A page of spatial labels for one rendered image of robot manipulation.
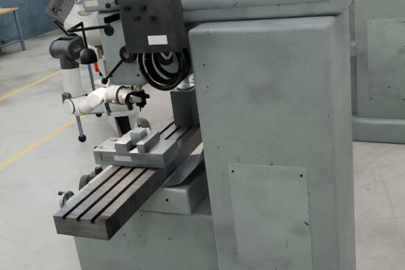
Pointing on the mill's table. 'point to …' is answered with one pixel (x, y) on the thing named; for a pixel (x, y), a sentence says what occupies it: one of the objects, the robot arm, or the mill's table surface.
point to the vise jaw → (124, 143)
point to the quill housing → (127, 75)
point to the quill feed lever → (120, 62)
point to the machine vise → (138, 152)
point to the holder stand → (185, 105)
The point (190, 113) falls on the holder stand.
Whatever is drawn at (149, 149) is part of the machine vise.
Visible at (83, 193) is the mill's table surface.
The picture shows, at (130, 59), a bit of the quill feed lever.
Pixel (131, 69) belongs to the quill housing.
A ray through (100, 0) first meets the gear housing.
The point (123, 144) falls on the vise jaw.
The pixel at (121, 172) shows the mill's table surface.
